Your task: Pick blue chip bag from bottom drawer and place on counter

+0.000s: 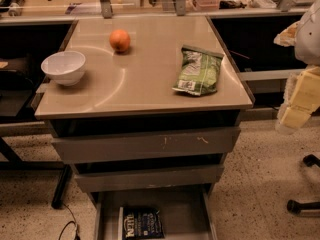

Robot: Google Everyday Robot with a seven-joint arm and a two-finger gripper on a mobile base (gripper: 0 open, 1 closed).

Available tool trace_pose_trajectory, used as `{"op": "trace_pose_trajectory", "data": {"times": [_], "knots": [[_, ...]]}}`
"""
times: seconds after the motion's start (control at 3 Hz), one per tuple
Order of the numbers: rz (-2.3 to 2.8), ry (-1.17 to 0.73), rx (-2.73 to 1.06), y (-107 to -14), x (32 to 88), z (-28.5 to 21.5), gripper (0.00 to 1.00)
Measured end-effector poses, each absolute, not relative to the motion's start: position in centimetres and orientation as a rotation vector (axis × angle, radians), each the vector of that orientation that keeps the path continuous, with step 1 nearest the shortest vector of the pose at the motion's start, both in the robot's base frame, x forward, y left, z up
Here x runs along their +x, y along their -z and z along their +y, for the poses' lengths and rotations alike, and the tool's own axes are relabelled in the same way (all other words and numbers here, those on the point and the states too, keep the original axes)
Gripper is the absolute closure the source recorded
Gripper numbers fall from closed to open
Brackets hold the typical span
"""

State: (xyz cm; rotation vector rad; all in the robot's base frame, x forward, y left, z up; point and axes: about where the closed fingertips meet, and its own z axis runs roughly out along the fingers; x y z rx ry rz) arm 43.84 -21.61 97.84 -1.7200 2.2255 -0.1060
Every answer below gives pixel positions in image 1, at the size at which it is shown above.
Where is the orange fruit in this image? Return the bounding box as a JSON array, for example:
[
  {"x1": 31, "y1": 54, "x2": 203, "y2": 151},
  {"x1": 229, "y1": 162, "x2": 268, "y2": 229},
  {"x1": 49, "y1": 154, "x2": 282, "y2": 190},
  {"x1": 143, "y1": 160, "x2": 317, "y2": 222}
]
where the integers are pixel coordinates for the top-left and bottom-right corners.
[{"x1": 109, "y1": 29, "x2": 131, "y2": 53}]

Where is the black table leg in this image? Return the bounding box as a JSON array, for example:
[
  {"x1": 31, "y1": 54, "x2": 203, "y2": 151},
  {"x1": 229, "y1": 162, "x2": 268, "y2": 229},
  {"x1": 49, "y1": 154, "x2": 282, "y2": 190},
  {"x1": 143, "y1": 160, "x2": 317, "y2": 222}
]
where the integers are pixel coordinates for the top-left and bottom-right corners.
[{"x1": 51, "y1": 165, "x2": 71, "y2": 209}]

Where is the grey drawer cabinet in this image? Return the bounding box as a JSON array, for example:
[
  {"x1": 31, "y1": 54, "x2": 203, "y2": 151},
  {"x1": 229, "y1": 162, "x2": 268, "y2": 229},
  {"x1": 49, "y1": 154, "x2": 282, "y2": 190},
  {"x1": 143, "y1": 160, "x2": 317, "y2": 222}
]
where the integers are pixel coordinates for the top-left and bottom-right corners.
[{"x1": 34, "y1": 15, "x2": 256, "y2": 240}]

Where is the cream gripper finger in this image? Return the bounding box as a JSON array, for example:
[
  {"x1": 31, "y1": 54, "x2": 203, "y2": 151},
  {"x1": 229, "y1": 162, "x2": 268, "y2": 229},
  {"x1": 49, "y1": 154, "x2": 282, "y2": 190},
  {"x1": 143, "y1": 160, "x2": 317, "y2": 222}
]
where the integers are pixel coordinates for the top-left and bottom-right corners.
[
  {"x1": 275, "y1": 66, "x2": 320, "y2": 134},
  {"x1": 273, "y1": 22, "x2": 298, "y2": 47}
]

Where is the bottom open grey drawer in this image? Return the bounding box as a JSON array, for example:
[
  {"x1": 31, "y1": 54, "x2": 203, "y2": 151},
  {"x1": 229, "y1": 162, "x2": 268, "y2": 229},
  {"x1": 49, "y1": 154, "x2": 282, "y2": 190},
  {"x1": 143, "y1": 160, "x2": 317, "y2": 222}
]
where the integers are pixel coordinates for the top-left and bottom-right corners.
[{"x1": 94, "y1": 185, "x2": 218, "y2": 240}]

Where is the green chip bag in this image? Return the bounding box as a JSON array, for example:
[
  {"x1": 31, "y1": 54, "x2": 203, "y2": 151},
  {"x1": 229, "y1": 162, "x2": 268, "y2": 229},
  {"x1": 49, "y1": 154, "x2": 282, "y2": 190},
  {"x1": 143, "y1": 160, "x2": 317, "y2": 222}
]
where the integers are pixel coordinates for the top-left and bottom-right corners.
[{"x1": 172, "y1": 45, "x2": 224, "y2": 96}]

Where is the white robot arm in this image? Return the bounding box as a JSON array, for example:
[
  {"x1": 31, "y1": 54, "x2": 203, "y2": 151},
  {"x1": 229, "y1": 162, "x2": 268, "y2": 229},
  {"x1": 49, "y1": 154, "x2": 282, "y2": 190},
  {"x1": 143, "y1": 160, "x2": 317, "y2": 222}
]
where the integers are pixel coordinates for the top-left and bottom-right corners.
[{"x1": 274, "y1": 0, "x2": 320, "y2": 134}]

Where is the black chair base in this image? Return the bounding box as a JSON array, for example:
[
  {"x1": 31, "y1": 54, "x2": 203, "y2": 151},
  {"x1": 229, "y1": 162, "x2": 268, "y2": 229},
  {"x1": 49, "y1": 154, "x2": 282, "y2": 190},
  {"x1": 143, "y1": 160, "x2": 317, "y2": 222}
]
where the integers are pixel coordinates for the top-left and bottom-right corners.
[{"x1": 286, "y1": 153, "x2": 320, "y2": 217}]

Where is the top grey drawer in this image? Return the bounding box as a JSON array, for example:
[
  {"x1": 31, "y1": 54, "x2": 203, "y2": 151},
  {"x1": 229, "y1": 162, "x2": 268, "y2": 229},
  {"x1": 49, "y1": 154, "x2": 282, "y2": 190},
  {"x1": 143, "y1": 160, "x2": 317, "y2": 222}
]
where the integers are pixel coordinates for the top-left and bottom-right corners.
[{"x1": 52, "y1": 127, "x2": 240, "y2": 164}]

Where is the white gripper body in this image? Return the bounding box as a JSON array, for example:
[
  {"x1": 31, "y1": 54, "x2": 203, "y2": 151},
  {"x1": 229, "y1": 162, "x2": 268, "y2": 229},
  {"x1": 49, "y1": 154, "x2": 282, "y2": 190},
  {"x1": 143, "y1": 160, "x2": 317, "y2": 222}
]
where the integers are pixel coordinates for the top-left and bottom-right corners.
[{"x1": 284, "y1": 73, "x2": 298, "y2": 104}]

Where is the middle grey drawer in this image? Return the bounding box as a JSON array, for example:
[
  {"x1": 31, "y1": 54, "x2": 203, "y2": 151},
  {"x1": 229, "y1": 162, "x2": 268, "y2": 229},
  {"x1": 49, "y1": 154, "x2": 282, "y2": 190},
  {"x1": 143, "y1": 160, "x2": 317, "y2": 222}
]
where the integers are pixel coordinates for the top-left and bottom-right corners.
[{"x1": 74, "y1": 165, "x2": 224, "y2": 193}]

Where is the blue chip bag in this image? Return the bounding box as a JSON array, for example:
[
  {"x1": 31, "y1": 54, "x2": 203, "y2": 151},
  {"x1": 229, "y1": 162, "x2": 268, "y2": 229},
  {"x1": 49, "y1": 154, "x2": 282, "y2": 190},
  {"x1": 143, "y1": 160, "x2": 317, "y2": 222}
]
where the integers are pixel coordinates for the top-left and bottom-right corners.
[{"x1": 118, "y1": 206, "x2": 165, "y2": 240}]

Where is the white bowl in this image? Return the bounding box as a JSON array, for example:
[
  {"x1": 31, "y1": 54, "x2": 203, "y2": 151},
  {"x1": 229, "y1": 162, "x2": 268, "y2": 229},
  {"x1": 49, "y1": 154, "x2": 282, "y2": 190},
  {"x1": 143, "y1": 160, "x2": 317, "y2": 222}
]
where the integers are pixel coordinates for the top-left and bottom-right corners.
[{"x1": 41, "y1": 51, "x2": 86, "y2": 86}]

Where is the black floor cable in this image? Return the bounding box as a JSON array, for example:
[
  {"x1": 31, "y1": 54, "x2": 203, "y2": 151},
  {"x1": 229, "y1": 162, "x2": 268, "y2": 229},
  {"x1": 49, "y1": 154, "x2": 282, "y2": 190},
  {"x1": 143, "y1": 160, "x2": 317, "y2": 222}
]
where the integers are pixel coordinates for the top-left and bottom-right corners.
[{"x1": 57, "y1": 203, "x2": 82, "y2": 240}]

